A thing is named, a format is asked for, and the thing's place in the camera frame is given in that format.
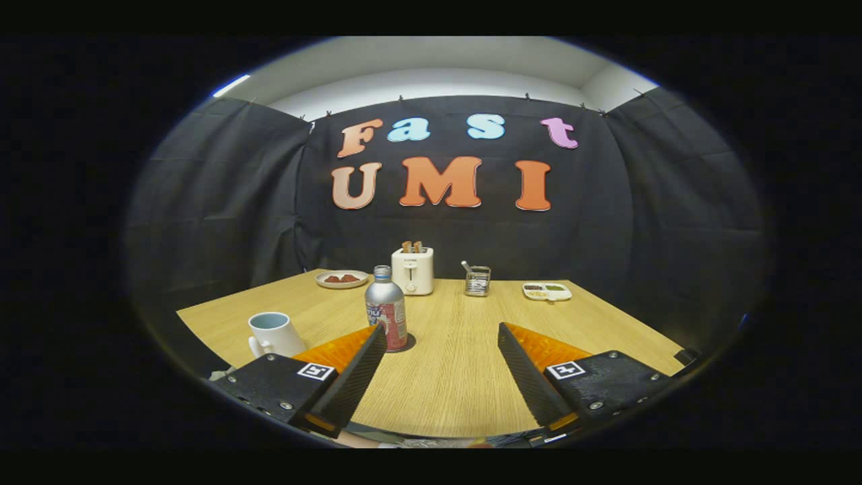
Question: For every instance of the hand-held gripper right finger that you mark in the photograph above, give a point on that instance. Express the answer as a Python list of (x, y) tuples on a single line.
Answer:
[(532, 384)]

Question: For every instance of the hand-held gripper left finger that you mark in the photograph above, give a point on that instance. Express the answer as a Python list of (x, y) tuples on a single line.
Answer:
[(353, 387)]

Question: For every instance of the dark brown round coaster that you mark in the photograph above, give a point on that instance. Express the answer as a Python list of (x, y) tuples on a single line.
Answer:
[(411, 343)]

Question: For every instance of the silver juice bottle pink label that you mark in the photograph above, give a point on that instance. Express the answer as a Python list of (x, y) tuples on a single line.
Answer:
[(385, 303)]

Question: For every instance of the white cup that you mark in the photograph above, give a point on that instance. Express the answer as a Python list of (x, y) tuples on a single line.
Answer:
[(276, 333)]

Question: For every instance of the wooden table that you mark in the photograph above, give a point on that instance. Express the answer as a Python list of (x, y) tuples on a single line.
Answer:
[(458, 350)]

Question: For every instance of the white divided tray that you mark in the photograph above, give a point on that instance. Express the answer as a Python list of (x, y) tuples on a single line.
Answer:
[(547, 292)]

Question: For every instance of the small white plate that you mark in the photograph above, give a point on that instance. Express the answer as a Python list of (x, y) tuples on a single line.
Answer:
[(342, 285)]

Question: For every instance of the red-brown food pieces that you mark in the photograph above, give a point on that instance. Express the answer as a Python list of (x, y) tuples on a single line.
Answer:
[(342, 278)]

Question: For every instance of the clear glass utensil jar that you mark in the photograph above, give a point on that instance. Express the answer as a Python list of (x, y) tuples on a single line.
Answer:
[(478, 284)]

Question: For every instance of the white toaster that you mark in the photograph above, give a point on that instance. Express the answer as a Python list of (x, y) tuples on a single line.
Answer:
[(413, 273)]

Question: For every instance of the brown toast slices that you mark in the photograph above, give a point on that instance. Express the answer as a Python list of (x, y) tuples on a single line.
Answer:
[(412, 247)]

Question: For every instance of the small black box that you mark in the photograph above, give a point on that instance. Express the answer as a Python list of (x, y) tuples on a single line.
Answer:
[(687, 357)]

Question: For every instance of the black backdrop cloth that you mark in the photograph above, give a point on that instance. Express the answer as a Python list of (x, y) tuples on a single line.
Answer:
[(640, 202)]

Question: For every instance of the ceiling light strip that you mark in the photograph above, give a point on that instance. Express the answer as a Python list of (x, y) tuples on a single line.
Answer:
[(231, 85)]

